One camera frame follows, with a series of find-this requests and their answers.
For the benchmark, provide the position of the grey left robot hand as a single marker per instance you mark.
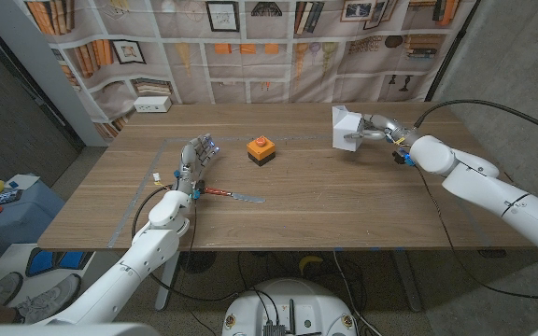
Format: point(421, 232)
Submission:
point(192, 163)

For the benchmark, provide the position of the white power strip box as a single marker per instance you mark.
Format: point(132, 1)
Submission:
point(152, 104)

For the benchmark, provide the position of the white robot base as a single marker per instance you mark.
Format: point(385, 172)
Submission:
point(306, 303)

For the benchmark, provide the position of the grey sneaker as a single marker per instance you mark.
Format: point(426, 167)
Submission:
point(49, 298)
point(5, 288)

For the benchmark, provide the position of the white floor mat blue print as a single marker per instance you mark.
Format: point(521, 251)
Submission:
point(45, 261)

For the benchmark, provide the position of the white paper sheet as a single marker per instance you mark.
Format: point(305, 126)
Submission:
point(24, 181)

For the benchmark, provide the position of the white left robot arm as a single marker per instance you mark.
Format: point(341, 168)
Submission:
point(152, 242)

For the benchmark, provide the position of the black backdrop stand pole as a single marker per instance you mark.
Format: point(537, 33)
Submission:
point(451, 49)

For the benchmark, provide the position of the white milk carton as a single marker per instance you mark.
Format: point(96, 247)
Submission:
point(346, 126)

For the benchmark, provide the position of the white robot torso edge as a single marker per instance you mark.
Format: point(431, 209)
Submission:
point(63, 330)

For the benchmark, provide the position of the blue-grey stool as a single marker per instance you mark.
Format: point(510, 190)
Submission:
point(21, 224)

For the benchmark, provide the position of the printed bookshelf backdrop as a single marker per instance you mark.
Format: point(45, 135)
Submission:
point(250, 70)

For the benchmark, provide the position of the orange black button box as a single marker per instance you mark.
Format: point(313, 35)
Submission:
point(260, 149)

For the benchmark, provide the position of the yellow banana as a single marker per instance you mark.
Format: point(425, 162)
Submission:
point(310, 261)

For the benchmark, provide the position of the black round fan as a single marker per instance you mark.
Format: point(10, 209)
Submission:
point(197, 261)

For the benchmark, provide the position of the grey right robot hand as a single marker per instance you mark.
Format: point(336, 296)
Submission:
point(395, 133)

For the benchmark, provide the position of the white table leg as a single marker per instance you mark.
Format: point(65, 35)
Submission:
point(166, 284)

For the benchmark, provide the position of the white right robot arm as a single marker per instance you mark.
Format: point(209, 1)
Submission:
point(484, 186)

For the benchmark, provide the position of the grey table leg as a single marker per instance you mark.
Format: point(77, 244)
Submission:
point(409, 284)

